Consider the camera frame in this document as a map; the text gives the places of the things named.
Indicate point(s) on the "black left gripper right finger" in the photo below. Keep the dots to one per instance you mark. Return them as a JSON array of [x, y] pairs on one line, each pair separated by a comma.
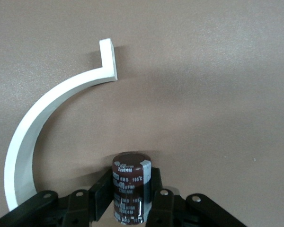
[[165, 208]]

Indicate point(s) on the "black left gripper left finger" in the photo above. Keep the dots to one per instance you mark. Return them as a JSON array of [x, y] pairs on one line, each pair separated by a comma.
[[99, 196]]

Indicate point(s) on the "dark brown capacitor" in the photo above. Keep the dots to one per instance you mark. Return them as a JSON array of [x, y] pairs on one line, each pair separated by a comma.
[[130, 184]]

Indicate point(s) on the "white curved bracket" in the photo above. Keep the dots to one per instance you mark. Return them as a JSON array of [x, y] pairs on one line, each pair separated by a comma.
[[61, 87]]

